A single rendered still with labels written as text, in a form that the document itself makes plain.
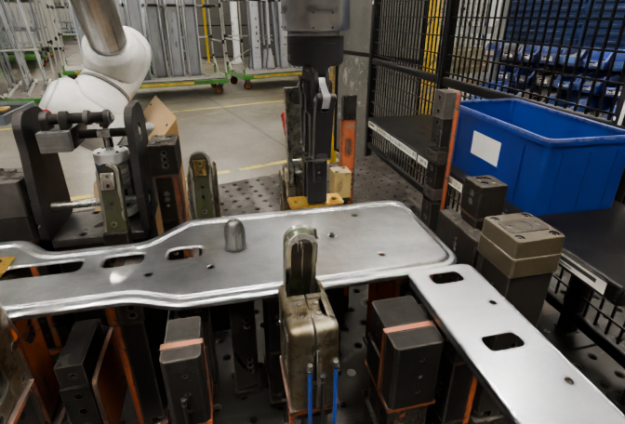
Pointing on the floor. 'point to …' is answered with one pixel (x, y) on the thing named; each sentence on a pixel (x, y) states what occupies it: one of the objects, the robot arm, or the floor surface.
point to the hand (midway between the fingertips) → (314, 177)
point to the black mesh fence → (563, 339)
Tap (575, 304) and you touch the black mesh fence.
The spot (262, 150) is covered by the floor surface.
